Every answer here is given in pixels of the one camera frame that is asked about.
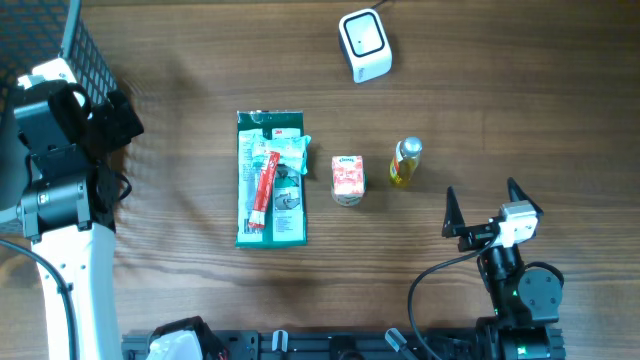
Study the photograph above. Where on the grey plastic mesh basket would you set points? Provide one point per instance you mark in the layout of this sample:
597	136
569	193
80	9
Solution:
32	33

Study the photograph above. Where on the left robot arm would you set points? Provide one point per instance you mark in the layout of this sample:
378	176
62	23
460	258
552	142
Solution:
66	211

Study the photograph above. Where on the orange tissue box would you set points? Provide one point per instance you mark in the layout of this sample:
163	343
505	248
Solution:
347	165

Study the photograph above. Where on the teal pack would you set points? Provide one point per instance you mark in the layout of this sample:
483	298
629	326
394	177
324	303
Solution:
293	151

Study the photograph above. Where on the white barcode scanner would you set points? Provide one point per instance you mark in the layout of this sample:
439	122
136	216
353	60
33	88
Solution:
365	45

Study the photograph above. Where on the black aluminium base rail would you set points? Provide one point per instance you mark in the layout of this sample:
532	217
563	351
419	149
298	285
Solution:
454	343

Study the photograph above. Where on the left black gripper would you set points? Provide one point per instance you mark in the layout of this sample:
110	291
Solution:
119	134

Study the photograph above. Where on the yellow oil bottle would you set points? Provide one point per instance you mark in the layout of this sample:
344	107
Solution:
405	161

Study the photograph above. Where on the green 3M package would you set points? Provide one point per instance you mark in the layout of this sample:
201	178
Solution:
286	214

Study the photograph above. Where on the green lidded jar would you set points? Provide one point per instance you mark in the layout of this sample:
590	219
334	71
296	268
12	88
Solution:
350	199

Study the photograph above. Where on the red stick sachet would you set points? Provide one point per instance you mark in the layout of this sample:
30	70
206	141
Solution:
263	191

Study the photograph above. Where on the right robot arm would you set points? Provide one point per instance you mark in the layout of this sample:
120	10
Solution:
525	296

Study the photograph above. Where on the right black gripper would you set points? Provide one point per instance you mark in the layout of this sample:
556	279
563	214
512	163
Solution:
474	235

